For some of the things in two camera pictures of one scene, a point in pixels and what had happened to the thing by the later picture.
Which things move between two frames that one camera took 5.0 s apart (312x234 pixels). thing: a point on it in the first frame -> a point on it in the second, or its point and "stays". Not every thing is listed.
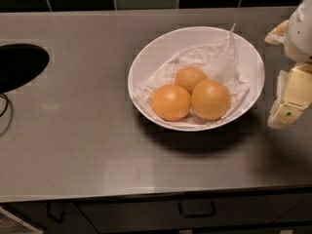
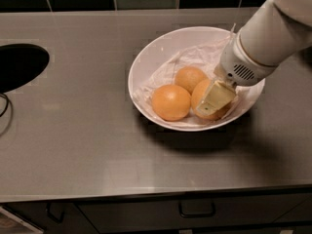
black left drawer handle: [55, 218] stays
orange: [211, 99] stays
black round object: [20, 62] stays
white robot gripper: [299, 36] -> [238, 63]
